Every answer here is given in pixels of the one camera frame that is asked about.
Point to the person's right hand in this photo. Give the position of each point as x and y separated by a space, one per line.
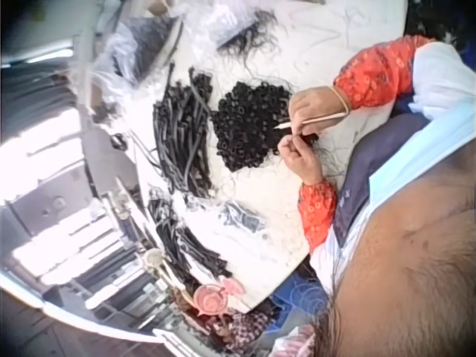
316 104

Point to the large bundle of black tubes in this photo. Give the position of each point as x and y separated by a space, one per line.
182 141

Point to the heap of loose black threads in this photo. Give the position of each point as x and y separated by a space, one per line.
249 37

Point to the grey metal shelf rack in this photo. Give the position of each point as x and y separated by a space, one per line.
63 230

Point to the small black thread bundle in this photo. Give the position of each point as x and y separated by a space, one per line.
308 138

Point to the pink plastic scoop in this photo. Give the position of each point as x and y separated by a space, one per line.
232 287

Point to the person's right fingers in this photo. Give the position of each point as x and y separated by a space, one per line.
299 111

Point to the pink plastic bowl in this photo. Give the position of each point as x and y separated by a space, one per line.
210 299

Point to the thin wooden stick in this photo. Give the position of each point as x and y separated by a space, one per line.
320 120

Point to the person's left hand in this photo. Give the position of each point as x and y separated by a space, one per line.
305 160

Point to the person's left fingers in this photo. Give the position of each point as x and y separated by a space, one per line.
290 145

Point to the crumpled clear plastic bag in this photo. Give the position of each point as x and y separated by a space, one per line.
219 18

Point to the grey metal pole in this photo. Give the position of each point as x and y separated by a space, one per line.
88 56

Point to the clear bag of black parts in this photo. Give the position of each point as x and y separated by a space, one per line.
241 218

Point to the small bundle of black tubes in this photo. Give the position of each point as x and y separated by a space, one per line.
189 241

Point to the white round holder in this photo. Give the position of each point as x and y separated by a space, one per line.
153 258

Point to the pile of black rings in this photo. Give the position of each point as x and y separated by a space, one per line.
249 126

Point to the yellow rubber wrist band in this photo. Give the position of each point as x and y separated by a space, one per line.
344 100

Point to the checkered cloth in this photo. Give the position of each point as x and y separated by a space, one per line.
241 329

